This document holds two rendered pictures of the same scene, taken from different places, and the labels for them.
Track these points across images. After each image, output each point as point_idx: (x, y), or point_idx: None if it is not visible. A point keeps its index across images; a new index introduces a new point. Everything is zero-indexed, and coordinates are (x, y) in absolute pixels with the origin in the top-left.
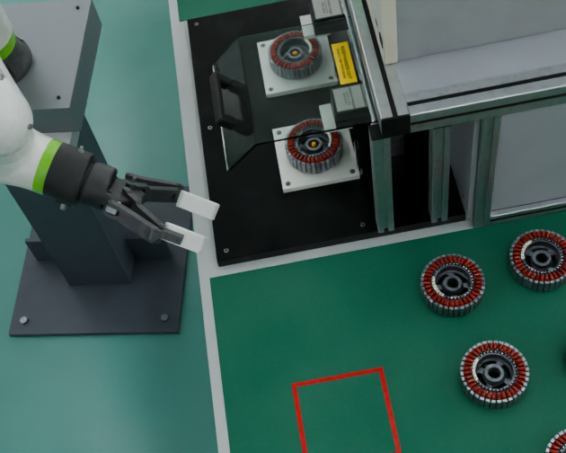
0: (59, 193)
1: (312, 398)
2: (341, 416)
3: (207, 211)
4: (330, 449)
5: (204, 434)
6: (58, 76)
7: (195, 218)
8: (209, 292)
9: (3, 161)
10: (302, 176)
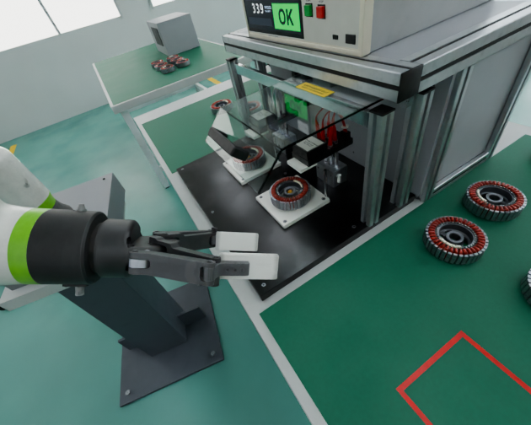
0: (57, 270)
1: (428, 397)
2: (474, 406)
3: (248, 244)
4: None
5: (264, 422)
6: None
7: None
8: (265, 326)
9: None
10: (292, 213)
